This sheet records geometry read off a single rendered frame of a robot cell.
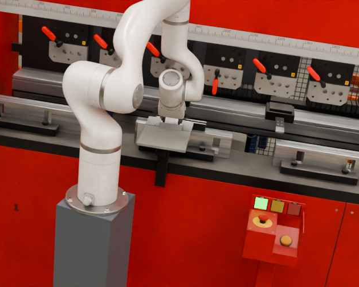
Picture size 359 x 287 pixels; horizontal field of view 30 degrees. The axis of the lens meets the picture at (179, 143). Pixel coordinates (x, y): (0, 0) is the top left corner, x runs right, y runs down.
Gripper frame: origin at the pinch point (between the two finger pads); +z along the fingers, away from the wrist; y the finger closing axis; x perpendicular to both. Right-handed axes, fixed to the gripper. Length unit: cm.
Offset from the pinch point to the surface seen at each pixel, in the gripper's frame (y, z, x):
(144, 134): 8.4, -6.0, 10.7
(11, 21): 86, 28, -51
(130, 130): 50, 213, -91
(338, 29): -56, -31, -31
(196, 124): -9.5, 6.2, -2.7
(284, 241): -49, 7, 39
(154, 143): 3.5, -10.6, 16.0
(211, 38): -10.6, -22.9, -24.4
